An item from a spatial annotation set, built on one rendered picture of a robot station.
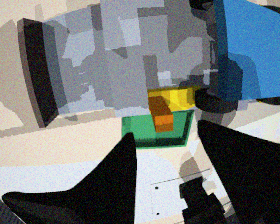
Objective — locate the green tray walls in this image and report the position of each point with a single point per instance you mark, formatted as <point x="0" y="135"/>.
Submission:
<point x="166" y="144"/>

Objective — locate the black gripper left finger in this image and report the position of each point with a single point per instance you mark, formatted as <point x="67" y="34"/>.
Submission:
<point x="107" y="195"/>

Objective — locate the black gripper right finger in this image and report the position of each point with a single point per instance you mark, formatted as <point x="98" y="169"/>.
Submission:
<point x="248" y="166"/>

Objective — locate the green tray floor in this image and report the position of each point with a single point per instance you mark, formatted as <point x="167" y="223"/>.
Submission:
<point x="144" y="130"/>

